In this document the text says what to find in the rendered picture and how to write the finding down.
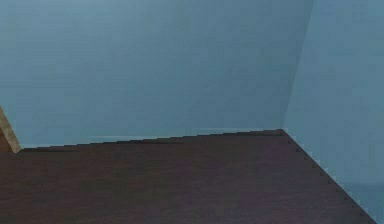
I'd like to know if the tan wooden door frame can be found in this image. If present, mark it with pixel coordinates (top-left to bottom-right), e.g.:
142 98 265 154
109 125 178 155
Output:
0 106 22 154

